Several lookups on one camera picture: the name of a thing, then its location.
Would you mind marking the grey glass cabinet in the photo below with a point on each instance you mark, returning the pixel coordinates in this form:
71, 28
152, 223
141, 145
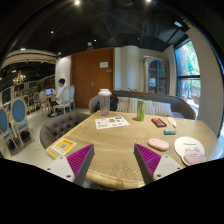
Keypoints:
156, 75

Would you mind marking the black bag on sofa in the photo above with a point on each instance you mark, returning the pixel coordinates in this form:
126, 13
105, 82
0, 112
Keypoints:
113, 103

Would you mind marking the open laptop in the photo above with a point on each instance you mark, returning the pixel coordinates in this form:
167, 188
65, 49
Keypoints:
49, 92

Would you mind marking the striped cushion right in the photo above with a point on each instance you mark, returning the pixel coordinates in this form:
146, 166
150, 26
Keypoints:
158, 108

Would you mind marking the small teal colourful pack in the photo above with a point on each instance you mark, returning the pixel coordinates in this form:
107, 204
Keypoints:
169, 132

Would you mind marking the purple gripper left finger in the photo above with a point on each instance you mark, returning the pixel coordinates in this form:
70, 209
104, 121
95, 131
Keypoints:
73, 167

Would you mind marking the white sticker sheet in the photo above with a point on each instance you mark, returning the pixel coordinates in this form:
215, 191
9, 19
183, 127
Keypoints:
112, 122

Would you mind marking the striped cushion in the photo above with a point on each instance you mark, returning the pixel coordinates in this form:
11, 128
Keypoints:
127, 105
158, 108

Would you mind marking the blue round-back chair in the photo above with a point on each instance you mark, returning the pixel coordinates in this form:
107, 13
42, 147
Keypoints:
19, 116

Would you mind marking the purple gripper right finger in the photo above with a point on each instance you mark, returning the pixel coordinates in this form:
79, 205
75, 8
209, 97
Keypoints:
153, 166

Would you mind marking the white dining chair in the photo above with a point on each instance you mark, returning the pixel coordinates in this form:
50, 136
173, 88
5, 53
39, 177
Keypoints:
65, 100

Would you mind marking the gold chandelier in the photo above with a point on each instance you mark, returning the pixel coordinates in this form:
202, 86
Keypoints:
19, 78

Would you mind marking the brown wooden door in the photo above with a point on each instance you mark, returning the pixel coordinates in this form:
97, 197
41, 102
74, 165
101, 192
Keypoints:
91, 71

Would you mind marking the yellow QR code card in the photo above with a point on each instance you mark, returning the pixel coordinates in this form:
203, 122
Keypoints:
63, 146

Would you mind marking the green drink can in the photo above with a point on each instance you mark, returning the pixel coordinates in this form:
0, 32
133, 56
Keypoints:
141, 110

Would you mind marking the white cat mouse pad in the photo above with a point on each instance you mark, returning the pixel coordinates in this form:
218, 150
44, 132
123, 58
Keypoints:
190, 150

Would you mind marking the person in white shirt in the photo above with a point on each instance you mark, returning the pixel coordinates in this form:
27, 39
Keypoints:
51, 104

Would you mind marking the cream oblong object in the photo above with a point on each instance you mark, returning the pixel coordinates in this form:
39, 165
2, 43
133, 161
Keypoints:
172, 122

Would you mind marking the grey curved sofa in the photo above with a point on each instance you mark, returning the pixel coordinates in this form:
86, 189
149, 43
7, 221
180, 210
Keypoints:
178, 106

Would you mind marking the grey tufted armchair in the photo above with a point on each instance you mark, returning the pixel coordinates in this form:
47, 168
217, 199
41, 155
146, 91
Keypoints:
56, 127

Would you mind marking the striped cushion left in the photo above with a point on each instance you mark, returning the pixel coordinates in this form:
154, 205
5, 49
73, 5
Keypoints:
127, 105

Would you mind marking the pink computer mouse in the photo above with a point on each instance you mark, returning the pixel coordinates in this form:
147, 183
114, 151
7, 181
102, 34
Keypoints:
158, 144

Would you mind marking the blue chair at edge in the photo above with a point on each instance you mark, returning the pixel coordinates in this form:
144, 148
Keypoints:
6, 130

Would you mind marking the clear plastic shaker bottle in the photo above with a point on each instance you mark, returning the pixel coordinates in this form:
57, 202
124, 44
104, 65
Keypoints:
104, 99

